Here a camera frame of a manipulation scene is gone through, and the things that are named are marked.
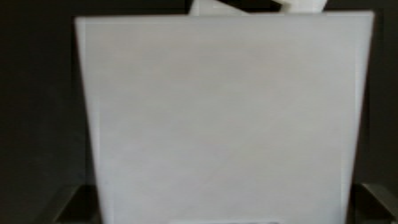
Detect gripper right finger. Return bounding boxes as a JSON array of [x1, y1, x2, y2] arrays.
[[351, 183, 398, 224]]

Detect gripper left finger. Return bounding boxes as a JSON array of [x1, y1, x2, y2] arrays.
[[42, 185, 100, 224]]

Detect white cabinet top block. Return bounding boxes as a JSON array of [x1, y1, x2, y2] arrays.
[[75, 12, 374, 224]]

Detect white cabinet body box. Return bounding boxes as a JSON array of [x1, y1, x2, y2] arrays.
[[189, 0, 329, 16]]

